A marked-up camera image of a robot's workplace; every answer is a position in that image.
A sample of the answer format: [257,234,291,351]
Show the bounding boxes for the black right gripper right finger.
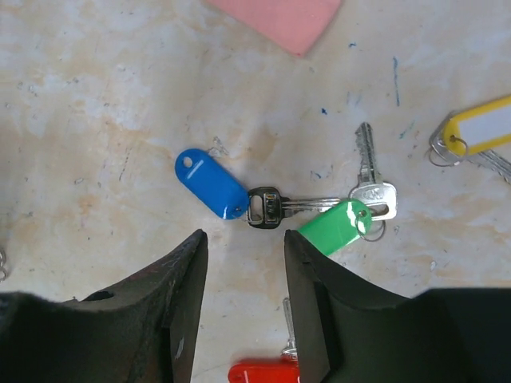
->
[284,231,510,382]

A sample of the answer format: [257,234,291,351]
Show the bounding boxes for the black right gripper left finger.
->
[1,230,208,382]

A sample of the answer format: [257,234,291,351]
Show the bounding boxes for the blue key tag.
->
[175,148,249,220]

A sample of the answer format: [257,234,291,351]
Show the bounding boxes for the black-headed key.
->
[247,186,341,230]

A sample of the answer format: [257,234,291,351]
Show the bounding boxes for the silver keys on yellow tag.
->
[426,113,510,184]

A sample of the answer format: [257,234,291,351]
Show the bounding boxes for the silver key on red tag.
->
[281,297,298,361]

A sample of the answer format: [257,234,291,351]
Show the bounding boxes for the red key tag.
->
[228,359,300,383]

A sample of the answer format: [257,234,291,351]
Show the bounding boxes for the green key tag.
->
[298,199,372,256]

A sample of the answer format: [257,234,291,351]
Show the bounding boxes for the silver key on green tag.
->
[349,122,398,221]

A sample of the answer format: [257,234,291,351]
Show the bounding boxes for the yellow key tag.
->
[441,96,510,156]

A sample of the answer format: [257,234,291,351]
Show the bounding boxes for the pink cloth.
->
[210,0,343,57]

